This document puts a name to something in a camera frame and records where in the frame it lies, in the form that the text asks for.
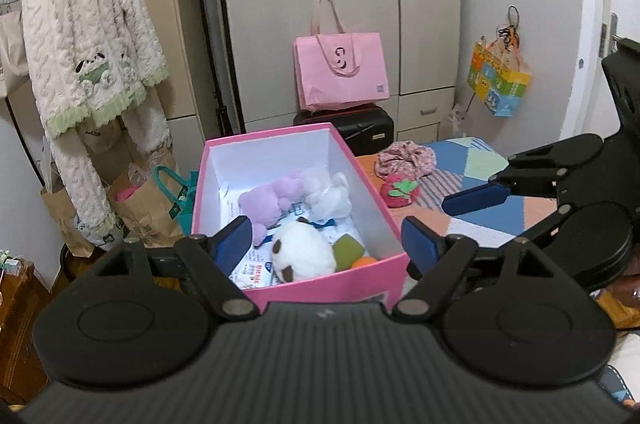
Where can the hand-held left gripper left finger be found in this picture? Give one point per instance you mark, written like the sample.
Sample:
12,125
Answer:
234,236

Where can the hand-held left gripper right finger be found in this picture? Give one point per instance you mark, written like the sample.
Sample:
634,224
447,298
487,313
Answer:
419,244

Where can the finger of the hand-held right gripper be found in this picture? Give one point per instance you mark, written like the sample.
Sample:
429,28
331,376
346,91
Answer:
475,198
552,221

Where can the purple plush toy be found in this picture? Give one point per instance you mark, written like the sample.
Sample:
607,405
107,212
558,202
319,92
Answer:
267,204

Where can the orange makeup sponge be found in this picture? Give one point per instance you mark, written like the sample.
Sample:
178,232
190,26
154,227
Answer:
365,261

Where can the white brown plush toy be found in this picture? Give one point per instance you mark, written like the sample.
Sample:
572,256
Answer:
302,251

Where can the green makeup sponge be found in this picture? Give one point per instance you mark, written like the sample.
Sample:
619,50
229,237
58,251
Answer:
347,251

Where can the pink cardboard box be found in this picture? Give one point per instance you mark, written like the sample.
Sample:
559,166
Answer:
350,284

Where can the white fluffy plush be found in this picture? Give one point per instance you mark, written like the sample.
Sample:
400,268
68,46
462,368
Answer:
327,194

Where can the person's right hand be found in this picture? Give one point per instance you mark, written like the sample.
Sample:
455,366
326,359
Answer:
631,289

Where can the red strawberry plush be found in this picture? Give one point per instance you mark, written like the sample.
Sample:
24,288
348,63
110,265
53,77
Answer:
400,194

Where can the teal shopping bag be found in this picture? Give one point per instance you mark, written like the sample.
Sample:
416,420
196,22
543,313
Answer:
177,199

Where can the blue white tissue pack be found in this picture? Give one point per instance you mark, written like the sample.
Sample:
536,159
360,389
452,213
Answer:
307,216

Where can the floral fabric scrunchie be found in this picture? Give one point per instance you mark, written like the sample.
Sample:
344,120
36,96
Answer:
405,157

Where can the brown paper bag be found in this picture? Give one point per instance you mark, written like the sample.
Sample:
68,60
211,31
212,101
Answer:
142,209
62,224

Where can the colourful gift bag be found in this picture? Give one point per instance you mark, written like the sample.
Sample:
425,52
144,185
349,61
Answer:
500,84

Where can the black suitcase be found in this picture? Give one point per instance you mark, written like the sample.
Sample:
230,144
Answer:
365,129

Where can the pink tote bag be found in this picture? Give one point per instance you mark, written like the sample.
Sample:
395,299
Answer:
345,69

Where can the black tripod pole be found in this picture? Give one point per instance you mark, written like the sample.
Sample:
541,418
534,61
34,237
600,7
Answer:
205,29

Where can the white door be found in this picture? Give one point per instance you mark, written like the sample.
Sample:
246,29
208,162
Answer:
590,4

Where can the wooden cabinet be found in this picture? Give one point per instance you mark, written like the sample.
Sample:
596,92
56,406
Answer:
20,319

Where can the beige cabinet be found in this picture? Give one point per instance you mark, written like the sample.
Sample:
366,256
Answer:
170,4

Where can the fluffy white green robe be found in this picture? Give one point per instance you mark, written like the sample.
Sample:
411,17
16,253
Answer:
85,34

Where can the white cloth bag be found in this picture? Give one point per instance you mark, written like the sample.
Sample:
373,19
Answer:
11,54

